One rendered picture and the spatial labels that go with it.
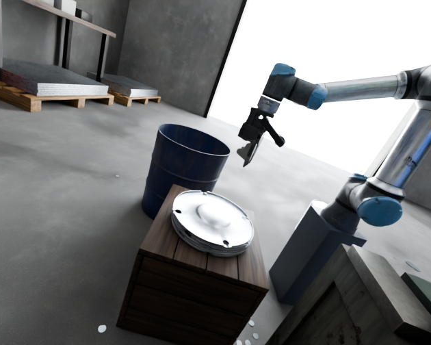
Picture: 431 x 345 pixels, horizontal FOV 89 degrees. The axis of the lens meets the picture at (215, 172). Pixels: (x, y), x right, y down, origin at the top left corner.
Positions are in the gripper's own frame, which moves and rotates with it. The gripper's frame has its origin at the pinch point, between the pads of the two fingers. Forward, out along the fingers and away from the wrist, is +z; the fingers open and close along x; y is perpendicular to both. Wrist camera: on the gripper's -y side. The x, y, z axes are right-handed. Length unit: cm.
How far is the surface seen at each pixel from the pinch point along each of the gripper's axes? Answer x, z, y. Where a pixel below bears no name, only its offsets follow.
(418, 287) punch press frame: 44, -8, -37
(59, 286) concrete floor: 42, 57, 35
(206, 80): -349, -12, 196
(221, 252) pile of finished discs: 27.1, 19.7, -8.2
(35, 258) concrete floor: 40, 57, 51
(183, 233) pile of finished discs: 29.2, 19.5, 4.6
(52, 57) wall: -145, 32, 333
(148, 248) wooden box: 38.9, 21.7, 8.9
